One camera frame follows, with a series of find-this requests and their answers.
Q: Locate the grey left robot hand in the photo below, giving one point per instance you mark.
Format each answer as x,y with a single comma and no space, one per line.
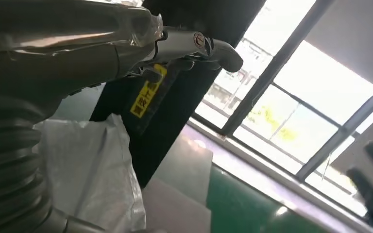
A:
61,54

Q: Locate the white courier bag black letters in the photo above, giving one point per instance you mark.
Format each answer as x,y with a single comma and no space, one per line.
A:
90,173

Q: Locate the black inbound scanner machine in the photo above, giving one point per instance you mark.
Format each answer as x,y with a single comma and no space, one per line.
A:
180,106

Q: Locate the green conveyor belt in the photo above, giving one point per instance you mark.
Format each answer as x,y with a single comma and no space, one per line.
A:
238,205

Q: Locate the yellow warning label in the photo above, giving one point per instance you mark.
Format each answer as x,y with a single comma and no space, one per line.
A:
146,96

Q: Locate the window with dark frame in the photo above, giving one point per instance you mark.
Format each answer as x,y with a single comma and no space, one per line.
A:
318,83

